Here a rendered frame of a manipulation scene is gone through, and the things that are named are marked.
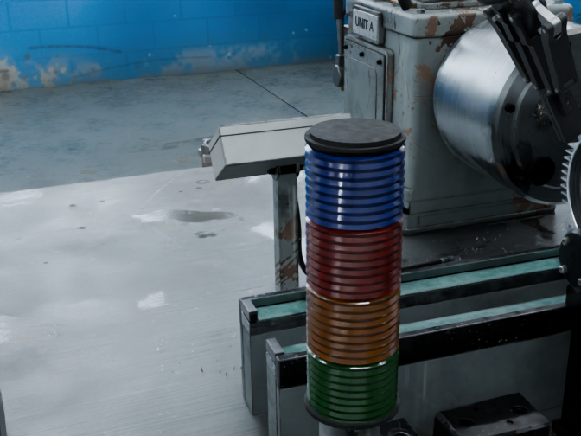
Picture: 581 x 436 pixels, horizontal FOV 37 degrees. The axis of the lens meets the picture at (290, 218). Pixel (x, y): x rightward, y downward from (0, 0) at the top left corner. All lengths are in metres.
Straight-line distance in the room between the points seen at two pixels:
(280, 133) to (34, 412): 0.43
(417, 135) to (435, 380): 0.56
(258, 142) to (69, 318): 0.38
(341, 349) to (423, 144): 0.88
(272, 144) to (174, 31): 5.46
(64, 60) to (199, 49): 0.98
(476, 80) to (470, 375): 0.46
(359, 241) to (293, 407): 0.39
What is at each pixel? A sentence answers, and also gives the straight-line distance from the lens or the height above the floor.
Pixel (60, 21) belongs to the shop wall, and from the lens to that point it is 6.34.
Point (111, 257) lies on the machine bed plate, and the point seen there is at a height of 0.80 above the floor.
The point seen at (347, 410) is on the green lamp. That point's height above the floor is 1.04.
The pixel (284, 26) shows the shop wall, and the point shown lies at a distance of 6.72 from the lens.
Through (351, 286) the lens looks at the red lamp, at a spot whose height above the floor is 1.13.
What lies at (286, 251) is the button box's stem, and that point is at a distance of 1.11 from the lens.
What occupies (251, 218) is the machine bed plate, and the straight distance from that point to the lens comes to 1.52.
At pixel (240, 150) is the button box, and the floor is 1.06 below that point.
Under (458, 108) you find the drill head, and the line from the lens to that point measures 1.26.
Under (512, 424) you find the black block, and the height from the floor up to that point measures 0.86.
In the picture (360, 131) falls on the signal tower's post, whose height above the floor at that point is 1.22.
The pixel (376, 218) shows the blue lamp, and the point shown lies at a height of 1.17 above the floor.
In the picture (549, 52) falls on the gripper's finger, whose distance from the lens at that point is 0.96.
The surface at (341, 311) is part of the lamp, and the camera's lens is 0.52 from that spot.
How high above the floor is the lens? 1.36
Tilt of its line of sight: 22 degrees down
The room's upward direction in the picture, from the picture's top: 1 degrees counter-clockwise
